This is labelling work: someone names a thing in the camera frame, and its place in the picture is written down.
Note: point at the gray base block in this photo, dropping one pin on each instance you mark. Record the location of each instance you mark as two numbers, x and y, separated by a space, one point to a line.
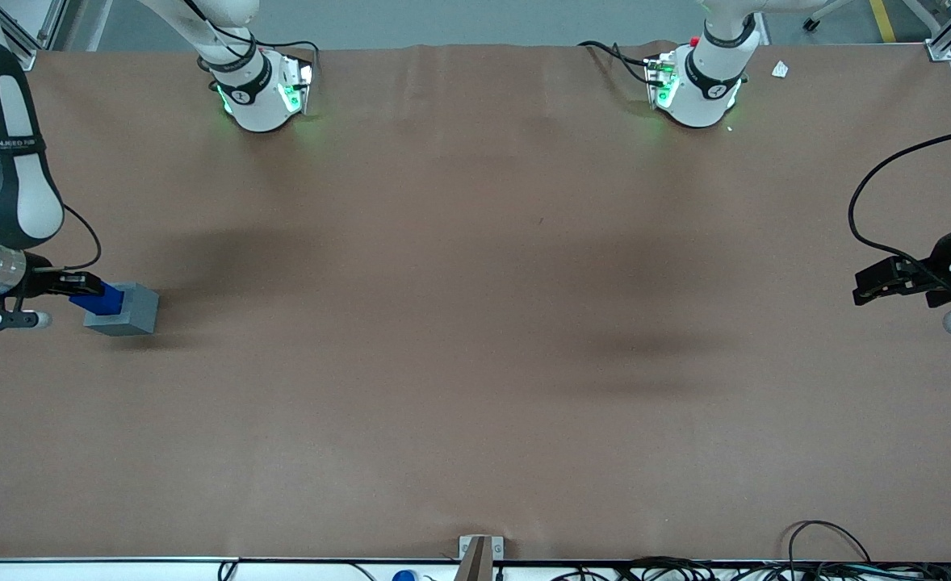
132 311

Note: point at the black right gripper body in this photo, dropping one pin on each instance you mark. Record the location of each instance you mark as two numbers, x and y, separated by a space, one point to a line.
42 282

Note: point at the grey metal bracket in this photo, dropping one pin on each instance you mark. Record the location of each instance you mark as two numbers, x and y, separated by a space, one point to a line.
496 547

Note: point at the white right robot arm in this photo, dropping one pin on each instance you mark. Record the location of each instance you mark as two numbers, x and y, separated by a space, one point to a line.
7 161

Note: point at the brown paper table cover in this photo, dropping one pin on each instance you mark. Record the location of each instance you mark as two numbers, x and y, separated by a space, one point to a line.
475 323

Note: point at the white wheeled stand leg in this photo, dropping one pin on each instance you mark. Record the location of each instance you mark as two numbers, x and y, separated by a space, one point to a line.
823 10

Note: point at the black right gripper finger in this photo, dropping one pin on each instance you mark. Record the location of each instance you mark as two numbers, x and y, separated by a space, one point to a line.
93 287
70 278

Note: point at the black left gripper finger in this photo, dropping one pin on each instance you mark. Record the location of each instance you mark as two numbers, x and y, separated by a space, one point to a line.
910 297
875 281

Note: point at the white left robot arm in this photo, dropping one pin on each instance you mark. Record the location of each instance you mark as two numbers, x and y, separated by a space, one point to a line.
697 109

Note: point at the blue block part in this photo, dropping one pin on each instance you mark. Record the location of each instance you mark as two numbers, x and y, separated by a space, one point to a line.
104 305

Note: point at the white paper scrap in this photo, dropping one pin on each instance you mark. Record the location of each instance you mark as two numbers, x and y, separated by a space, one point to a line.
780 69

